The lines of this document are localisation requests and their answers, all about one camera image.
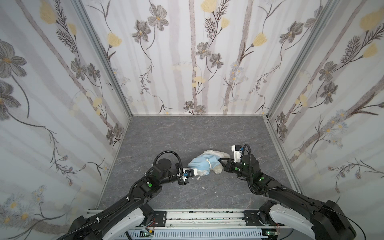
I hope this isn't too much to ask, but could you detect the white plush teddy bear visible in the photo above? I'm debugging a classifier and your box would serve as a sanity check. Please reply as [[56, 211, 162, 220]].
[[190, 150, 230, 176]]

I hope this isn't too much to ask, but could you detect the light blue fleece hoodie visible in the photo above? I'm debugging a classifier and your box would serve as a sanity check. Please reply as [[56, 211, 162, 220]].
[[188, 153, 223, 176]]

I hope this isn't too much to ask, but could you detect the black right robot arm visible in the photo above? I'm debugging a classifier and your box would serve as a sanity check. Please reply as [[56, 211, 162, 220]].
[[219, 154, 357, 240]]

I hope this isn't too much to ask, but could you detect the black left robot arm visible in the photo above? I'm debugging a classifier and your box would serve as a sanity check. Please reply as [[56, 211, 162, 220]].
[[59, 157, 185, 240]]

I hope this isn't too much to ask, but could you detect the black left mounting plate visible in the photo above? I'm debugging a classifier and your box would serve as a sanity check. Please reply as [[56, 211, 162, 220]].
[[148, 211, 167, 228]]

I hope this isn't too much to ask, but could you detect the black mounting plate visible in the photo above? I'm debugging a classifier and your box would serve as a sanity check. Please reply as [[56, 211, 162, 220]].
[[148, 211, 167, 228], [243, 210, 278, 227]]

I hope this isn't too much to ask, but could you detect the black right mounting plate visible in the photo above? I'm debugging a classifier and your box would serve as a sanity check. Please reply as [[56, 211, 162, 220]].
[[243, 210, 278, 227]]

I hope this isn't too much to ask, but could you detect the black corrugated right cable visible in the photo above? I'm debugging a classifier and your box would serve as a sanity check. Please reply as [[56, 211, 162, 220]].
[[241, 143, 254, 175]]

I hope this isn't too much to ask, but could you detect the black corrugated cable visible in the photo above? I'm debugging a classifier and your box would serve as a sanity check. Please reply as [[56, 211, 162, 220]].
[[241, 143, 254, 175], [56, 197, 130, 240]]

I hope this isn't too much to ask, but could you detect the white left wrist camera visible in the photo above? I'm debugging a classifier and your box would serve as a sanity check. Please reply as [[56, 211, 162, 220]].
[[180, 168, 198, 181]]

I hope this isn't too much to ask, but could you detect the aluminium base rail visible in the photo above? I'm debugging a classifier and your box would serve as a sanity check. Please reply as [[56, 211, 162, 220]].
[[85, 209, 304, 230]]

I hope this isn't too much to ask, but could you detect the white slotted cable duct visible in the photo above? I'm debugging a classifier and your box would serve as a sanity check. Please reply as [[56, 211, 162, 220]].
[[128, 229, 269, 240]]

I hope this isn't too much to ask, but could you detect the aluminium corner post left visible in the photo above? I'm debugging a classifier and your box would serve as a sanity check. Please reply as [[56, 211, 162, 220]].
[[71, 0, 134, 120]]

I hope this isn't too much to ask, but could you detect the aluminium corner post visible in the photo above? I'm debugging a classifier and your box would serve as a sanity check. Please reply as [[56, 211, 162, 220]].
[[71, 0, 134, 120], [266, 1, 339, 120]]

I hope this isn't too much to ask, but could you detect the black corrugated left cable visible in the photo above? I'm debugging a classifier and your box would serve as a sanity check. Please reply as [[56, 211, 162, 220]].
[[56, 197, 130, 240]]

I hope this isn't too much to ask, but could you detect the aluminium corner post right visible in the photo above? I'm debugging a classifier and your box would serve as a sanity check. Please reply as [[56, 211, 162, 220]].
[[266, 1, 339, 120]]

